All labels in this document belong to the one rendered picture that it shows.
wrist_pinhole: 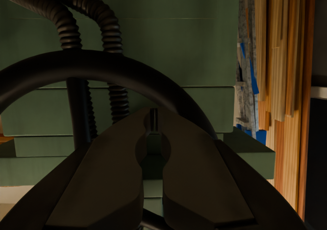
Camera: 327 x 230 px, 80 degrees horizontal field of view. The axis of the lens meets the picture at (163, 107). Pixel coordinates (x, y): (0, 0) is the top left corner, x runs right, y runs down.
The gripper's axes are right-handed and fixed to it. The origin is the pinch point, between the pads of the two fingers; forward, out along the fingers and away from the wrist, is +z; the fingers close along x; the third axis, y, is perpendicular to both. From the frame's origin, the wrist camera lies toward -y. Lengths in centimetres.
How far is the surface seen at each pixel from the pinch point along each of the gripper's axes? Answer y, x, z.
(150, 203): 20.6, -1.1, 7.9
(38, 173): 23.4, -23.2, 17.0
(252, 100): 44, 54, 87
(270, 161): 22.1, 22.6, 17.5
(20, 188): 260, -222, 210
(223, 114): 13.0, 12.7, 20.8
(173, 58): 3.2, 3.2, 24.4
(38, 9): -5.2, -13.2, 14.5
